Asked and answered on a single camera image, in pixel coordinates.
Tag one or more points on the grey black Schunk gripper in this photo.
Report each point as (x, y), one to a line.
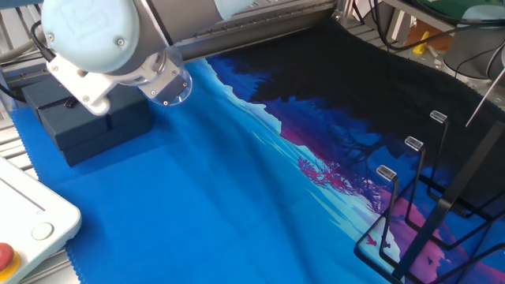
(165, 87)

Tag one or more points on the silver UR5 robot arm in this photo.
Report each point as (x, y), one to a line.
(90, 35)

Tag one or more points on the black metal cup rack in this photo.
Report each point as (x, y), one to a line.
(440, 213)

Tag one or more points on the dark blue ribboned gift box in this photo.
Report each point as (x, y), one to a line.
(98, 130)

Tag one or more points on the blue landscape printed cloth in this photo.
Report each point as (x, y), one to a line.
(197, 189)

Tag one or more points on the white teach pendant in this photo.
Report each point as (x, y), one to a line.
(23, 213)

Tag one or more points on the yellow plastic cone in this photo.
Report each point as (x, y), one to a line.
(420, 46)

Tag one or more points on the beige frame post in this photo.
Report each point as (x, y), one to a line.
(398, 25)

